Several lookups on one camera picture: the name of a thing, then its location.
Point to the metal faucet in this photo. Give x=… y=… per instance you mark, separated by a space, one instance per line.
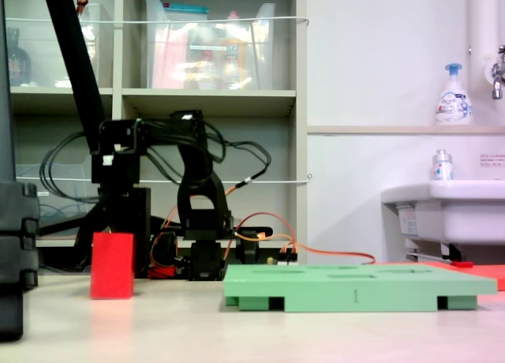
x=498 y=79

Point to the teal topped plastic pouch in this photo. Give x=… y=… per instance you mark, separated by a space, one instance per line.
x=185 y=10

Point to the dark grey upright post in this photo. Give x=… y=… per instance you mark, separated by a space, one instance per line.
x=6 y=102

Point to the orange bottle pink cap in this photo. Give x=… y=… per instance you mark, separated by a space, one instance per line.
x=233 y=55

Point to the black table clamp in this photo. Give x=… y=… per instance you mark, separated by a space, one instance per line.
x=249 y=252

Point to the red square block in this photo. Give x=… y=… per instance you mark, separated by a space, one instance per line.
x=112 y=266

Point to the black sink bracket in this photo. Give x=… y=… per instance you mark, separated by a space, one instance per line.
x=453 y=252

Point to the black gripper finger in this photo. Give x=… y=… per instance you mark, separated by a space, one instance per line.
x=143 y=229
x=94 y=217

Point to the small red piece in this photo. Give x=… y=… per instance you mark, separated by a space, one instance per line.
x=462 y=264

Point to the red capped bottle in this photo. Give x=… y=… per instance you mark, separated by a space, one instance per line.
x=82 y=0

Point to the large clear storage bin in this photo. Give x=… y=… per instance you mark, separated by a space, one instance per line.
x=177 y=63

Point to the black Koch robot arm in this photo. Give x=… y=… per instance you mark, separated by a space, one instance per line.
x=201 y=205

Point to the white sink sticker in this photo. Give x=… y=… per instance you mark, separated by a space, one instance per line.
x=407 y=221

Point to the white sink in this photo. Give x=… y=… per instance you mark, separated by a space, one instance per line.
x=465 y=217

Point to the dark glass bottle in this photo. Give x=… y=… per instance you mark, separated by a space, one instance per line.
x=17 y=63

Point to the white blue soap pump bottle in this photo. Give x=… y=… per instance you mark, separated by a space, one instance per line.
x=453 y=106

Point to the pink packet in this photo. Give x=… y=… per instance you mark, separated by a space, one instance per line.
x=165 y=63

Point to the small circuit board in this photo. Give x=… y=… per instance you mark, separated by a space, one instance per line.
x=286 y=262

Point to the flat orange block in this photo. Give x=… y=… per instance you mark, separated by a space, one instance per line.
x=489 y=274

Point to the narrow clear storage bin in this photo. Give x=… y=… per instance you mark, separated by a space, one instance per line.
x=103 y=43

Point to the small clear sanitizer bottle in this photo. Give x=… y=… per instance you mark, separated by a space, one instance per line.
x=442 y=169

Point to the green shape sorting board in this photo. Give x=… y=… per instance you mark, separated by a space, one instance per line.
x=315 y=292

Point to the beige shelf unit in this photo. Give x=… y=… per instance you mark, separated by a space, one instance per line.
x=256 y=96

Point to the white notice red text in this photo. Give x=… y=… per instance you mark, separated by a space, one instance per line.
x=493 y=160

